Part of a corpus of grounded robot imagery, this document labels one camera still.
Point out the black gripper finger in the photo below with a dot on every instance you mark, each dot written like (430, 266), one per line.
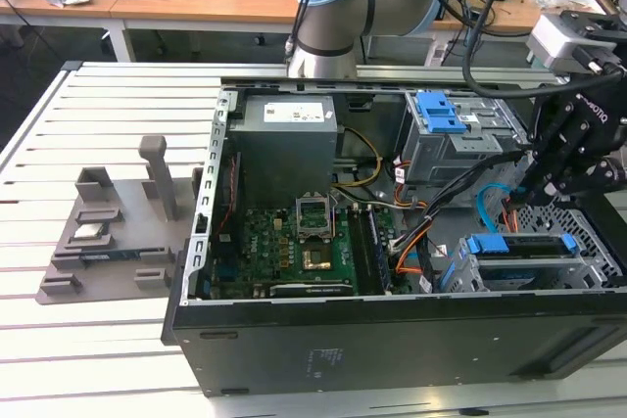
(553, 144)
(602, 175)

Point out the hard disk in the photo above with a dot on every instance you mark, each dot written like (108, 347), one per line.
(485, 245)

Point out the grey metal disk bay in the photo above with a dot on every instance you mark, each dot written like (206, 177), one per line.
(583, 272)

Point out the grey metal drive cage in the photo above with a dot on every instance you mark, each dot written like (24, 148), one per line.
(441, 153)

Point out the blue plastic drive latch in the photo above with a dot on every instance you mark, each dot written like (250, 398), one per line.
(438, 114)

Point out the white cardboard box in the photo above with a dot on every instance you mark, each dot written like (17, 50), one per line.
(621, 2)

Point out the RAM stick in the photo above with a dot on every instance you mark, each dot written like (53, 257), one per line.
(112, 256)
(381, 254)

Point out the black RAM slot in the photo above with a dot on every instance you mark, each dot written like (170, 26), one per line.
(358, 254)

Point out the CPU socket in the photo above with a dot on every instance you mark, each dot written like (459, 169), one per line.
(317, 260)

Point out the grey power supply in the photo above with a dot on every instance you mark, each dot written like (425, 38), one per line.
(281, 153)

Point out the black graphics card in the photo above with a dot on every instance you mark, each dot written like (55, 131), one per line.
(316, 289)

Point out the black PC case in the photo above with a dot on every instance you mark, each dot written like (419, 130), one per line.
(343, 354)

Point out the green motherboard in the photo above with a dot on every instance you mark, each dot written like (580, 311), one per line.
(267, 249)

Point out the wooden desk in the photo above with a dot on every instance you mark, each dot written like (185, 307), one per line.
(196, 2)

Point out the grey parts rack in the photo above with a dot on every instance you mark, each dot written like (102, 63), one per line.
(127, 251)

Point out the silver CPU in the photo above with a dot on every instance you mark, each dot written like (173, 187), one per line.
(91, 232)

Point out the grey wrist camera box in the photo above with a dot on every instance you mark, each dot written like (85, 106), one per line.
(553, 41)

